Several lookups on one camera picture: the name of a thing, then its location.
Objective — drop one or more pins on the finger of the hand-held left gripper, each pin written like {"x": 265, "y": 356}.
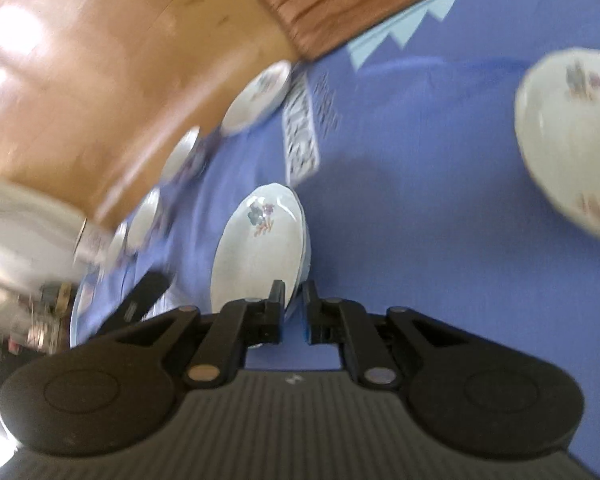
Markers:
{"x": 140, "y": 300}

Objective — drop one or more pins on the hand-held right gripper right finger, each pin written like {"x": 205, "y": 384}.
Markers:
{"x": 312, "y": 320}

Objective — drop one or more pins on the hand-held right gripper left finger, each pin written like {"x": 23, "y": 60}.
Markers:
{"x": 275, "y": 312}

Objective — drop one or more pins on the white oval floral plate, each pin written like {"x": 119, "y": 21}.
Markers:
{"x": 255, "y": 260}

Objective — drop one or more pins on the white floral deep plate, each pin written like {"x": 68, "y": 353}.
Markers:
{"x": 565, "y": 135}

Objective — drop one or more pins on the white bowl with red print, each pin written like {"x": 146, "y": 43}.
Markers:
{"x": 144, "y": 220}
{"x": 115, "y": 247}
{"x": 180, "y": 155}

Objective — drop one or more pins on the blue printed blanket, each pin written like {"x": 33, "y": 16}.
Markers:
{"x": 405, "y": 185}

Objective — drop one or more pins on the brown cardboard sheet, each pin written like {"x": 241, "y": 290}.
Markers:
{"x": 105, "y": 60}

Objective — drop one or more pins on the brown cushion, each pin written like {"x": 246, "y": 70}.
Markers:
{"x": 355, "y": 0}

